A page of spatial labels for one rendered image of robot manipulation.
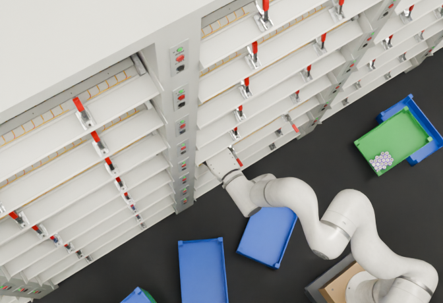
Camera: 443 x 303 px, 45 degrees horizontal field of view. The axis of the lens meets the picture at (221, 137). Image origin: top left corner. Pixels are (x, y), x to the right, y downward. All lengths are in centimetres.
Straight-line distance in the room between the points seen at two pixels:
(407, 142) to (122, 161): 163
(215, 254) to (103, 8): 173
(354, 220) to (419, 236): 117
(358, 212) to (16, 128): 96
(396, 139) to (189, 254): 114
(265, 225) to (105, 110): 155
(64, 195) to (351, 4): 92
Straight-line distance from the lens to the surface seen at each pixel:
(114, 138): 129
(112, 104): 111
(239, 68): 135
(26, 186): 130
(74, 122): 111
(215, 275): 248
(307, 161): 264
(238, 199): 190
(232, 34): 117
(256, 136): 212
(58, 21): 93
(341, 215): 157
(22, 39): 93
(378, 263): 168
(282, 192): 157
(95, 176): 147
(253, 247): 251
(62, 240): 186
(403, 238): 270
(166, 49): 97
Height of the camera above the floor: 248
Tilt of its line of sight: 71 degrees down
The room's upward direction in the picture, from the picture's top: 10 degrees clockwise
